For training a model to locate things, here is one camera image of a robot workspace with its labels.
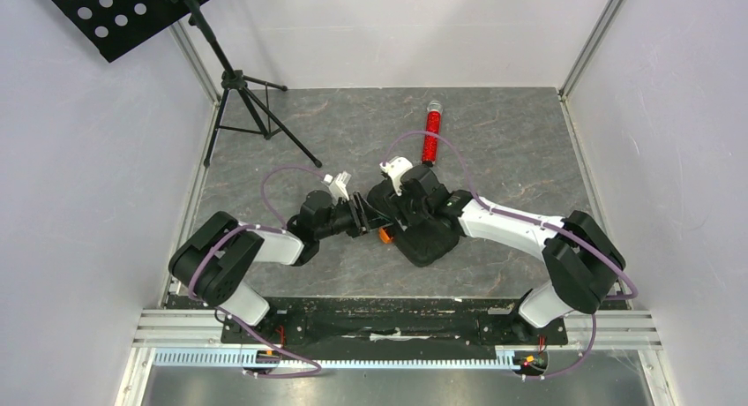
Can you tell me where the black music stand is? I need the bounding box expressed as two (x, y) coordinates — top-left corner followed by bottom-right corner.
(34, 0), (324, 169)

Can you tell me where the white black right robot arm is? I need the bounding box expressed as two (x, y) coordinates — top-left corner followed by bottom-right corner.
(379, 157), (626, 342)

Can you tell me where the black plastic tool case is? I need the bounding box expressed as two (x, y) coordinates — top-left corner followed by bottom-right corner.
(366, 181), (460, 267)

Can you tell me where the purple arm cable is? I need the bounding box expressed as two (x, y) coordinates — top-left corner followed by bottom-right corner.
(186, 165), (334, 380)
(379, 130), (640, 382)

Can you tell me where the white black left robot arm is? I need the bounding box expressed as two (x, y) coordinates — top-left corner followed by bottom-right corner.
(168, 191), (388, 342)

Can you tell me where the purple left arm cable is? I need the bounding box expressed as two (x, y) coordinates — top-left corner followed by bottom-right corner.
(186, 165), (334, 380)

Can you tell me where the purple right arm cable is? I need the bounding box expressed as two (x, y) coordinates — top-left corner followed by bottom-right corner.
(379, 130), (640, 382)

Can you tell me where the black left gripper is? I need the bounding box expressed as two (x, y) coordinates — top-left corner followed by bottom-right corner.
(316, 192), (393, 240)

